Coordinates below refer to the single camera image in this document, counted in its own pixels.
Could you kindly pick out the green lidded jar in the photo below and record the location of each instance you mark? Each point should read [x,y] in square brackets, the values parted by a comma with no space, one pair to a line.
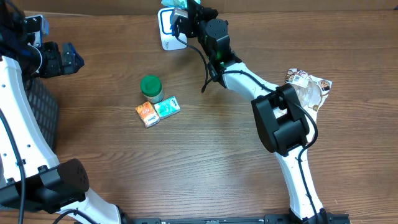
[151,87]

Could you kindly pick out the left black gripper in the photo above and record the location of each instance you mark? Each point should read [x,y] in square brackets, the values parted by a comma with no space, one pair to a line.
[56,68]

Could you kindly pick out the beige plastic pouch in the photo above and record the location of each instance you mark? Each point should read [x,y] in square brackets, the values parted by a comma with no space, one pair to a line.
[312,91]

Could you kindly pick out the teal packet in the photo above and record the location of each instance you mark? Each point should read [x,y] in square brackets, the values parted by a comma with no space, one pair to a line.
[175,3]

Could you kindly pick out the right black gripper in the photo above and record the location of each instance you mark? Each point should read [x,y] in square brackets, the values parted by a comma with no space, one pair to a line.
[197,11]

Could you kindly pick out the green white small box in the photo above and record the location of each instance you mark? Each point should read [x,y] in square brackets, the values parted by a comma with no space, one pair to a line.
[167,107]

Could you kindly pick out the grey plastic mesh basket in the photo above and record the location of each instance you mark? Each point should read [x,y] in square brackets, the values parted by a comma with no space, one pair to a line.
[45,109]

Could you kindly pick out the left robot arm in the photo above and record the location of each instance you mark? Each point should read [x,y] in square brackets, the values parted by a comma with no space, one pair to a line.
[32,177]

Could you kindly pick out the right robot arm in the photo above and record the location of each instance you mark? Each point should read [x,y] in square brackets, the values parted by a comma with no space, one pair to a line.
[284,127]

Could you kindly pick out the white barcode scanner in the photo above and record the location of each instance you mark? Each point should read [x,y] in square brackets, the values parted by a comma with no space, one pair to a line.
[168,41]

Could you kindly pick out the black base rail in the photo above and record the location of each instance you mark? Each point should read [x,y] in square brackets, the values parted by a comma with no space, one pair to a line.
[266,219]

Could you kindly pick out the orange snack packet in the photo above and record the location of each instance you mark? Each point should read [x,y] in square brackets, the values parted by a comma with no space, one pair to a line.
[147,114]

